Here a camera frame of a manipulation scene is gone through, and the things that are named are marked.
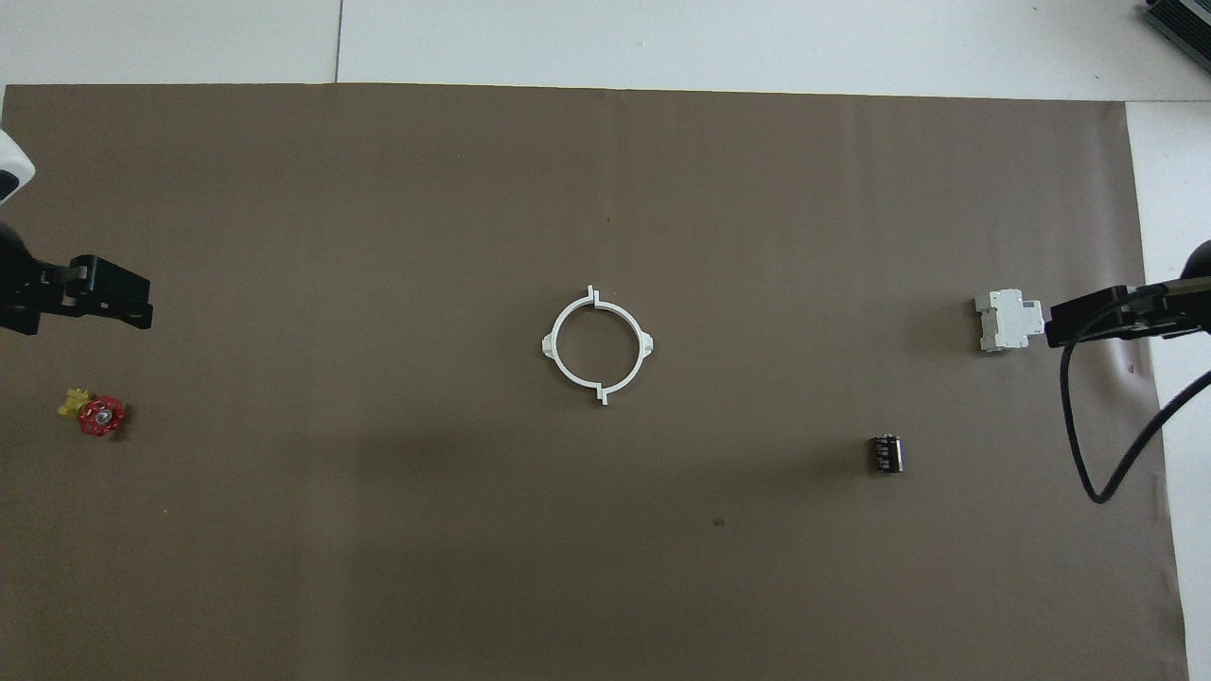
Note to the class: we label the brown paper table mat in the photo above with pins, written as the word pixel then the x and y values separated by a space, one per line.
pixel 757 189

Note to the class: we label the red and yellow valve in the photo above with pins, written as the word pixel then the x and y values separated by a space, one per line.
pixel 100 416

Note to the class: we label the white circuit breaker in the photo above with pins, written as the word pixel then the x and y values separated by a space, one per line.
pixel 1008 322

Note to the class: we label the black cylindrical capacitor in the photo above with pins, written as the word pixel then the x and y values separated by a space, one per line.
pixel 886 454

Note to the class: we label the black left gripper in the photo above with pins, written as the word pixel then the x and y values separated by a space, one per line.
pixel 21 274

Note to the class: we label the black ribbed device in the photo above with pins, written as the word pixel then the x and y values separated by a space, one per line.
pixel 1183 19

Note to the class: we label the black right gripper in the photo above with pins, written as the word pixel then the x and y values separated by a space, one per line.
pixel 1173 303

